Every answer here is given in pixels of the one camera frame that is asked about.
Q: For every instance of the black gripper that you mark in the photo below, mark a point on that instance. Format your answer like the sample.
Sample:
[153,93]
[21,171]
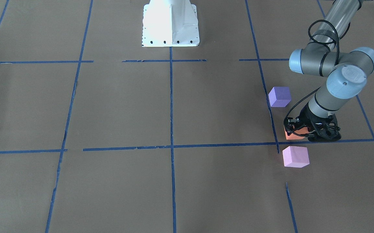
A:
[307,119]

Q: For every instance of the orange foam block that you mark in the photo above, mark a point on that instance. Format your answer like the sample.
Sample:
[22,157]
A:
[291,136]

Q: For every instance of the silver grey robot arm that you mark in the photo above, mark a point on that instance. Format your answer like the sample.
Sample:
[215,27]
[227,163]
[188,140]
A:
[346,74]

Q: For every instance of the pink foam block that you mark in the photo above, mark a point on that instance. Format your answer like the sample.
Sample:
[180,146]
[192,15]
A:
[295,157]

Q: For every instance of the purple foam block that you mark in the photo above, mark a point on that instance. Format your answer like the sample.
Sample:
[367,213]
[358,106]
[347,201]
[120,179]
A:
[279,96]

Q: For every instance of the brown paper mat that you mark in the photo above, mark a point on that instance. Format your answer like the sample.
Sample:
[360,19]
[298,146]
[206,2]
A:
[101,135]

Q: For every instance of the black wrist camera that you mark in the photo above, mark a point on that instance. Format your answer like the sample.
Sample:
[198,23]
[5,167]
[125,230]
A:
[292,124]

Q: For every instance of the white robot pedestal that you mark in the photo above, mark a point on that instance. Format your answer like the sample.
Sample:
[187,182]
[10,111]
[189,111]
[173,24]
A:
[170,23]

